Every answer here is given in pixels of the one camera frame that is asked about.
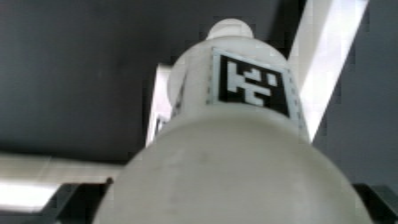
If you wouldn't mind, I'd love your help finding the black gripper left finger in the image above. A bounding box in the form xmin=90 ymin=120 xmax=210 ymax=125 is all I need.
xmin=0 ymin=178 xmax=114 ymax=224

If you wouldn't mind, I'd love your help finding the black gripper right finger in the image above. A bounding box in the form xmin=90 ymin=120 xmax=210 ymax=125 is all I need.
xmin=354 ymin=184 xmax=398 ymax=224

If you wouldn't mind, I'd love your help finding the white lamp bulb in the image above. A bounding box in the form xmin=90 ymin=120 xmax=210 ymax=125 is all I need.
xmin=93 ymin=19 xmax=374 ymax=224

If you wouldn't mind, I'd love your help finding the white fence front wall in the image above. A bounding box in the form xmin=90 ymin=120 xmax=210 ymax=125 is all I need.
xmin=0 ymin=152 xmax=123 ymax=212

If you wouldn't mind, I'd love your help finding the white fence wall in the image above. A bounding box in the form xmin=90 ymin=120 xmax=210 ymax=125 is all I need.
xmin=0 ymin=152 xmax=123 ymax=212
xmin=289 ymin=0 xmax=370 ymax=139

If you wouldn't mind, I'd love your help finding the white fence right wall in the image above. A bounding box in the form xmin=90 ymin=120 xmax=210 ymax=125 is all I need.
xmin=289 ymin=0 xmax=370 ymax=139

